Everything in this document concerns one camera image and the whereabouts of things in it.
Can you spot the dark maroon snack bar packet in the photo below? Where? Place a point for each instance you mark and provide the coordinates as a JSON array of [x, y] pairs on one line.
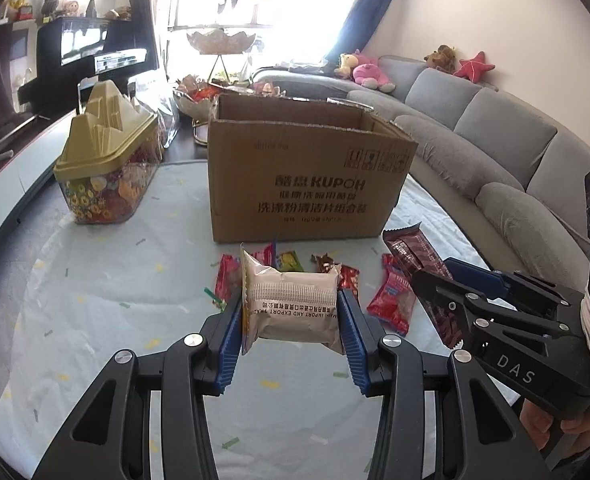
[[410, 250]]

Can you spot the pale speckled tablecloth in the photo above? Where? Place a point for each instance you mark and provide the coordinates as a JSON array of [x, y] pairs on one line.
[[125, 280]]

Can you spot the clear candy container gold lid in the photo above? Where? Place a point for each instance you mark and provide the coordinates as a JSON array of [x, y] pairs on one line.
[[105, 160]]

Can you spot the small red snack packet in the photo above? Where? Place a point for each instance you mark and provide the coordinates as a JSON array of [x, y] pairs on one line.
[[350, 280]]

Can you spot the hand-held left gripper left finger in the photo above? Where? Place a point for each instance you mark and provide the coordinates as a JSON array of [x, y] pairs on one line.
[[231, 345]]

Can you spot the grey sectional sofa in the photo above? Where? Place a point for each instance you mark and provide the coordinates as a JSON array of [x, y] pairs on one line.
[[475, 125]]

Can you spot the person's right hand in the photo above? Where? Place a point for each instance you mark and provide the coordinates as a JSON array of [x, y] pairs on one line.
[[532, 422]]

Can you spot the green candy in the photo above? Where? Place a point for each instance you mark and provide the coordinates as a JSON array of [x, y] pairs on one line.
[[212, 297]]

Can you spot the black television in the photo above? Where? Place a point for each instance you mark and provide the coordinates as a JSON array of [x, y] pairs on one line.
[[0, 75]]

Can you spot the yellow green candy packet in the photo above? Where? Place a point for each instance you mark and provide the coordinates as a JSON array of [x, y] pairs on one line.
[[289, 261]]

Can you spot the grey rabbit plush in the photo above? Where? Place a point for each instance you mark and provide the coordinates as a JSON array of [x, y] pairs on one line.
[[50, 5]]

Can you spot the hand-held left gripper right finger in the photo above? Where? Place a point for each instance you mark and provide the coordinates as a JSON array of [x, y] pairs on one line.
[[356, 345]]

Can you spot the red star pillow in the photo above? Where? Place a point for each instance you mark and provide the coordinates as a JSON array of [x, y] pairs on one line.
[[472, 67]]

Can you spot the beige snack packet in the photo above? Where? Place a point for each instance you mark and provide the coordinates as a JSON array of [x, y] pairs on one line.
[[290, 305]]

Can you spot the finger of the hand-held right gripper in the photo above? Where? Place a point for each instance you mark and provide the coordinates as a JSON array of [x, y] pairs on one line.
[[440, 290], [475, 275]]

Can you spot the brown plush toy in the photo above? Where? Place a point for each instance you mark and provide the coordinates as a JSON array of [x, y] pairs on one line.
[[440, 57]]

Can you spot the blue curtain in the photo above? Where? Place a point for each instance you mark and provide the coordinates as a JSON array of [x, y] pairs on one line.
[[370, 5], [145, 20]]

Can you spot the pink candy packet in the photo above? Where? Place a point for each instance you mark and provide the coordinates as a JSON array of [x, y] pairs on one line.
[[263, 256]]

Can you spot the black upright piano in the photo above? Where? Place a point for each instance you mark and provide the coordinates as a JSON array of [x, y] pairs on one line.
[[75, 45]]

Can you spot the dark metronome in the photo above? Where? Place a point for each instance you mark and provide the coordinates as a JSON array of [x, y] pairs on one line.
[[92, 9]]

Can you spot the grey television cabinet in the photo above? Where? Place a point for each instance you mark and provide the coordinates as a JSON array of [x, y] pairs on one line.
[[30, 160]]

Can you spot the white tiered petal bowl stand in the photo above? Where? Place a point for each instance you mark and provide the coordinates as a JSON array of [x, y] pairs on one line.
[[220, 42]]

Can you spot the yellow plush toy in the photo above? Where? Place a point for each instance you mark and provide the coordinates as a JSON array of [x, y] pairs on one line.
[[346, 64]]

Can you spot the brown candy wrapper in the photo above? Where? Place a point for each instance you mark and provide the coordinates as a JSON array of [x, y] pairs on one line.
[[325, 261]]

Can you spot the small bear doll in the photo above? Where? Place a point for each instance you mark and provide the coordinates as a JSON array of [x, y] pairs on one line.
[[71, 8]]

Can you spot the pile of snacks in bowl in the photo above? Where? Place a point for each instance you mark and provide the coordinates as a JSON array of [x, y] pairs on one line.
[[197, 92]]

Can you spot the pink plush toy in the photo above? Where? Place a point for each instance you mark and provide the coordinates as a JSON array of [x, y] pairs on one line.
[[370, 72]]

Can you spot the brown plush on piano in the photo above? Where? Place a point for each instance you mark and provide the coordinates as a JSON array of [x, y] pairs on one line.
[[119, 13]]

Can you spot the brown cardboard box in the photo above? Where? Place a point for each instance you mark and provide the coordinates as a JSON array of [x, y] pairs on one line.
[[300, 175]]

